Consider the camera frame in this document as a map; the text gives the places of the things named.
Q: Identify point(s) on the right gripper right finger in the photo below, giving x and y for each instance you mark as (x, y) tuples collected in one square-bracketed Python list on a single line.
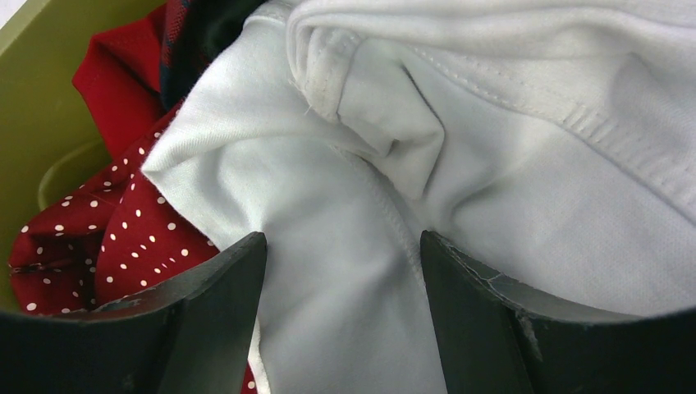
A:
[(498, 335)]

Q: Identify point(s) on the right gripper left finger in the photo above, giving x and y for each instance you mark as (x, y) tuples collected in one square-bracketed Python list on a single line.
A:
[(188, 334)]

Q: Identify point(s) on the red polka dot garment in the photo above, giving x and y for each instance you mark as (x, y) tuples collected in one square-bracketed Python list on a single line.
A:
[(145, 243)]

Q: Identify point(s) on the white garment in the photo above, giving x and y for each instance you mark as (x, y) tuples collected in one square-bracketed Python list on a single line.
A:
[(552, 140)]

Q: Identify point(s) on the red pleated skirt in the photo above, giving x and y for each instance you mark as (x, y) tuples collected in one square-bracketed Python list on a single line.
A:
[(119, 80)]

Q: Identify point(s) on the red plaid shirt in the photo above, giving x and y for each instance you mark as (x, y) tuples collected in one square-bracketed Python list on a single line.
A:
[(195, 32)]

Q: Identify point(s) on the green plastic basket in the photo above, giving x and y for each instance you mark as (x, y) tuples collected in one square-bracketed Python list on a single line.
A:
[(59, 184)]

